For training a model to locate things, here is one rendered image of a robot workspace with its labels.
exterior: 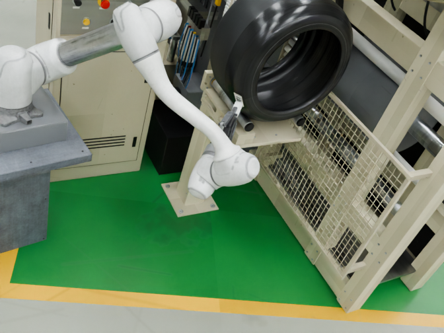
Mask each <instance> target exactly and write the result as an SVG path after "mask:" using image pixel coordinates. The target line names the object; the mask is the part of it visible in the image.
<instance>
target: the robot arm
mask: <svg viewBox="0 0 444 333"><path fill-rule="evenodd" d="M113 21H114V22H113V23H111V24H108V25H106V26H103V27H101V28H97V29H96V30H93V31H90V32H88V33H86V34H83V35H80V36H78V37H75V38H72V39H70V40H68V41H67V40H65V39H63V38H54V39H52V40H48V41H45V42H42V43H39V44H36V45H35V46H32V47H30V48H28V49H24V48H22V47H20V46H14V45H7V46H3V47H1V48H0V126H1V127H7V126H9V125H11V124H15V123H18V122H22V123H24V124H26V125H27V126H28V125H31V123H32V120H31V119H33V118H40V117H42V116H43V112H42V111H41V110H39V109H37V108H36V107H35V106H34V105H33V104H32V95H33V94H34V93H35V92H36V91H37V90H38V89H39V88H40V87H41V86H42V85H46V84H48V83H51V82H52V81H55V80H58V79H60V78H62V77H64V76H66V75H69V74H71V73H72V72H74V71H75V70H76V68H77V64H79V63H82V62H85V61H88V60H90V59H94V58H96V57H100V56H103V55H105V54H109V53H111V52H114V51H116V50H120V49H122V48H123V49H124V50H125V52H126V53H127V55H128V57H129V58H130V59H131V61H132V63H133V64H134V65H135V67H136V68H137V70H138V71H139V72H140V73H141V74H142V76H143V77H144V79H145V80H146V81H147V83H148V84H149V86H150V87H151V88H152V89H153V91H154V92H155V94H156V95H157V96H158V97H159V98H160V99H161V100H162V101H163V102H164V103H165V104H166V105H167V106H168V107H169V108H170V109H171V110H173V111H174V112H176V113H177V114H178V115H179V116H181V117H182V118H184V119H185V120H186V121H187V122H188V123H190V124H191V125H193V126H194V127H195V128H196V129H198V130H199V131H201V132H202V133H203V134H204V135H205V136H206V137H207V138H208V139H209V140H210V141H211V142H210V144H208V145H207V146H206V148H205V150H204V152H203V154H202V156H201V158H200V159H199V160H198V161H197V163H196V164H195V166H194V168H193V170H192V173H191V175H190V179H189V182H188V191H189V192H190V193H191V195H193V196H194V197H196V198H199V199H201V200H205V199H207V198H208V197H210V195H212V193H213V192H214V191H215V190H217V189H218V188H220V187H222V186H239V185H242V184H246V183H248V182H250V181H252V180H253V179H254V178H255V177H256V176H257V175H258V173H259V170H260V163H259V162H258V159H257V158H256V157H255V156H254V155H252V154H250V153H247V152H246V151H243V150H242V149H241V148H240V146H238V145H234V144H233V143H232V139H233V136H234V133H235V129H236V126H237V117H238V115H239V112H240V111H241V108H242V106H243V103H242V102H237V101H236V102H235V104H234V106H233V108H232V110H231V111H228V112H227V113H226V115H225V116H224V117H223V119H222V120H221V121H220V122H219V123H218V125H219V126H220V127H219V126H218V125H217V124H216V123H215V122H213V121H212V120H211V119H210V118H208V117H207V116H206V115H205V114H204V113H203V112H201V111H200V110H199V109H197V108H196V107H195V106H194V105H193V104H191V103H190V102H189V101H188V100H186V99H185V98H184V97H183V96H182V95H181V94H180V93H179V92H177V90H176V89H175V88H174V87H173V86H172V85H171V83H170V81H169V79H168V77H167V74H166V71H165V67H164V65H163V61H162V58H161V54H160V51H159V49H158V46H157V43H159V42H162V41H164V40H166V39H168V38H170V37H171V36H172V35H174V34H175V33H176V32H177V31H178V29H179V28H180V25H181V22H182V15H181V11H180V9H179V8H178V6H177V4H176V3H174V2H172V1H170V0H154V1H150V2H148V3H145V4H142V5H141V6H139V7H138V6H137V5H135V4H133V3H128V2H127V3H124V4H123V5H120V6H119V7H118V8H116V9H115V10H114V12H113Z"/></svg>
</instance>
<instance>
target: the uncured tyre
mask: <svg viewBox="0 0 444 333"><path fill-rule="evenodd" d="M298 34H299V37H298V39H297V41H296V43H295V44H294V46H293V47H292V48H291V50H290V51H289V52H288V53H287V55H286V56H285V57H284V58H282V59H281V60H280V61H279V62H277V63H276V64H275V65H273V66H271V67H269V68H267V69H265V70H262V69H263V67H264V65H265V64H266V62H267V61H268V59H269V58H270V56H271V55H272V54H273V53H274V52H275V51H276V50H277V49H278V48H279V47H280V46H281V45H282V44H283V43H285V42H286V41H288V40H289V39H290V38H292V37H294V36H296V35H298ZM352 45H353V30H352V26H351V23H350V21H349V19H348V17H347V15H346V14H345V12H344V10H343V9H342V8H341V7H340V6H339V5H337V4H336V3H335V2H334V1H333V0H236V1H235V2H234V3H233V4H232V5H231V6H230V7H229V9H228V10H227V12H226V13H225V14H224V15H223V17H222V19H221V20H220V22H219V24H218V25H217V28H216V30H215V33H214V35H213V39H212V41H211V48H210V62H211V68H212V71H213V75H214V77H215V79H216V81H217V82H218V84H219V86H220V87H221V88H222V89H223V91H224V92H225V94H226V95H227V96H228V97H229V99H230V100H231V102H232V103H233V104H235V102H236V100H235V95H234V93H236V94H238V95H240V96H242V101H243V105H244V107H243V106H242V108H241V110H240V112H242V113H243V114H244V115H246V116H248V117H249V118H252V119H253V120H257V121H261V122H275V121H281V120H288V119H290V118H294V117H296V116H299V115H301V114H303V113H305V112H306V111H308V110H310V109H311V108H313V107H314V106H316V105H317V104H318V103H319V102H321V101H322V100H323V99H324V98H325V97H326V96H327V95H328V94H329V93H330V92H331V91H332V90H333V89H334V87H335V86H336V85H337V84H338V82H339V80H340V79H341V78H342V75H343V74H344V72H345V70H346V67H347V66H348V62H349V60H350V55H351V52H352Z"/></svg>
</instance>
